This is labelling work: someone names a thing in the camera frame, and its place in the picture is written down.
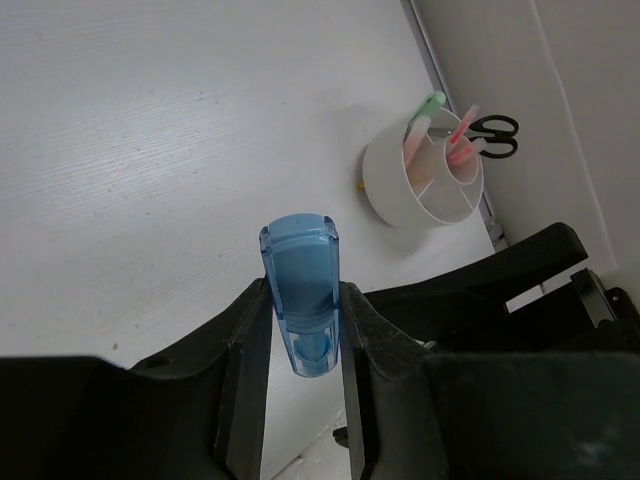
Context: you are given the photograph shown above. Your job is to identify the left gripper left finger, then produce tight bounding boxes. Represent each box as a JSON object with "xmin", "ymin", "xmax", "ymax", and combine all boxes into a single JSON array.
[{"xmin": 1, "ymin": 279, "xmax": 272, "ymax": 479}]

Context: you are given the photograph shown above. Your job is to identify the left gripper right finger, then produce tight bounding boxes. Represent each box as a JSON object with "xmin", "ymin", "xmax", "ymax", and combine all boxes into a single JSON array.
[{"xmin": 340, "ymin": 283, "xmax": 639, "ymax": 479}]

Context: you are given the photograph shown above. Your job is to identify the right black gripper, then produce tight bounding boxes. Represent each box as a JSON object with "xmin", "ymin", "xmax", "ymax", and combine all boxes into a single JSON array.
[{"xmin": 365, "ymin": 222, "xmax": 639, "ymax": 354}]

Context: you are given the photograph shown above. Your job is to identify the blue capped marker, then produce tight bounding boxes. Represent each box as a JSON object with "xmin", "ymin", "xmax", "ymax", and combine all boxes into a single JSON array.
[{"xmin": 259, "ymin": 213, "xmax": 340, "ymax": 378}]

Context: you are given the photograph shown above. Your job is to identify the orange pen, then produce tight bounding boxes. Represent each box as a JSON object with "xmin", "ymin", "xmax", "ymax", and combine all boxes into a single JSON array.
[{"xmin": 447, "ymin": 138, "xmax": 487, "ymax": 167}]

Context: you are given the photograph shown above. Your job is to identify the red pink pen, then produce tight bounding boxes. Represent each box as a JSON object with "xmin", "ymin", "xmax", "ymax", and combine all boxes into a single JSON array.
[{"xmin": 449, "ymin": 104, "xmax": 479, "ymax": 147}]

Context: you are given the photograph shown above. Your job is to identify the orange pink highlighter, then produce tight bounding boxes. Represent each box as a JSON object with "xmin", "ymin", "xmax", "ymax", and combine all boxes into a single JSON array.
[{"xmin": 403, "ymin": 116, "xmax": 431, "ymax": 167}]

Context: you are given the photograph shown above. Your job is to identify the black handled scissors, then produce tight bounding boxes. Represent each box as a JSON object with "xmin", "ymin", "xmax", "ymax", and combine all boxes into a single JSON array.
[{"xmin": 429, "ymin": 114, "xmax": 520, "ymax": 160}]

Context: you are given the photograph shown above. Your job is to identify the green highlighter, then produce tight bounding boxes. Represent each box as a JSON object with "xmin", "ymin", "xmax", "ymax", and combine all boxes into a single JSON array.
[{"xmin": 408, "ymin": 90, "xmax": 447, "ymax": 126}]

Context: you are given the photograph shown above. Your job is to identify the white round divided container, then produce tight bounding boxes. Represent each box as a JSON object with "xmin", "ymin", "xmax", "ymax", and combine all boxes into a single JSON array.
[{"xmin": 362, "ymin": 117, "xmax": 484, "ymax": 230}]

